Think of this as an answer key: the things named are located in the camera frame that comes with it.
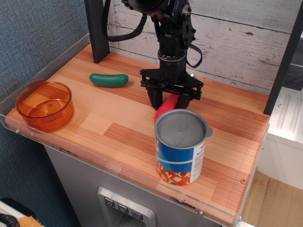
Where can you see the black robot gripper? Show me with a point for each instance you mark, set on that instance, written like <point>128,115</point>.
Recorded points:
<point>172,71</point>

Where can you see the pink handled metal spoon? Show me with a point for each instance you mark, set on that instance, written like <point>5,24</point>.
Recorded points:
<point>169,104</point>

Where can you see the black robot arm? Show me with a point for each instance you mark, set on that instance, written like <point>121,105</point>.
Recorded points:
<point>175,34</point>

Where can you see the orange transparent plastic bowl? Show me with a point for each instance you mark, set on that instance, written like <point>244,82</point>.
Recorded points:
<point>45,106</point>

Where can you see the blue soup can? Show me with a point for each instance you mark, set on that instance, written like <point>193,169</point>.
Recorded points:
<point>180,139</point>

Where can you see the green toy pickle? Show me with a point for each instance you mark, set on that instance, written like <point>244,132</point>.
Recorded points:
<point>102,80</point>

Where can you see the grey toy fridge cabinet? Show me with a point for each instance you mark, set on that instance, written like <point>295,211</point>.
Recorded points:
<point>81,181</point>

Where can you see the silver dispenser button panel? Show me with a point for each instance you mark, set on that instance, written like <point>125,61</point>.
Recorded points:
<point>120,211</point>

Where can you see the white toy sink unit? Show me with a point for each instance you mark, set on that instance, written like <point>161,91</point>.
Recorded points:
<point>281,156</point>

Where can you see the clear acrylic edge guard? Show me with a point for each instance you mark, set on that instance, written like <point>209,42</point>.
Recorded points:
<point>113,127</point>

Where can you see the orange cloth item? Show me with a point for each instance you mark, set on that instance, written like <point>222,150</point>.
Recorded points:
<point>29,222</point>

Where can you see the dark grey left post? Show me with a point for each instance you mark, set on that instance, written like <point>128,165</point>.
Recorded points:
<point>99,44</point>

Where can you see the dark grey post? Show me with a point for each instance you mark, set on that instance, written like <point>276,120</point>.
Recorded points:
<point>286,60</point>
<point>99,44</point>

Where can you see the dark grey right post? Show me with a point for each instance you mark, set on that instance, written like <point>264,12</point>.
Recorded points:
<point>286,60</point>

